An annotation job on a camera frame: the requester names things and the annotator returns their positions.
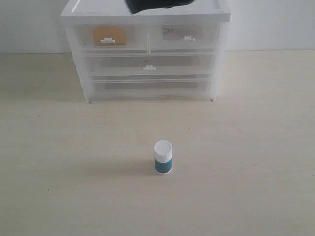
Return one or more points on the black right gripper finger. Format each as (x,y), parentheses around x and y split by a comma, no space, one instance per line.
(136,6)

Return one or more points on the yellow sponge piece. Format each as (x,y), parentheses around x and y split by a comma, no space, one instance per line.
(108,35)

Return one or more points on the white teal pill bottle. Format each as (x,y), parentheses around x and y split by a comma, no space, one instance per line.
(163,158)

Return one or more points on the clear middle wide drawer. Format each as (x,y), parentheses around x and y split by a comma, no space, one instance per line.
(149,65)

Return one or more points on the clear wide drawer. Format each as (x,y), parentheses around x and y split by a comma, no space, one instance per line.
(149,65)
(106,89)

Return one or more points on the white plastic drawer cabinet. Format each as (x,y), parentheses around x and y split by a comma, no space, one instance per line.
(116,12)

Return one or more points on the clear bottom wide drawer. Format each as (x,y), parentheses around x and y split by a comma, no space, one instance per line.
(106,89)

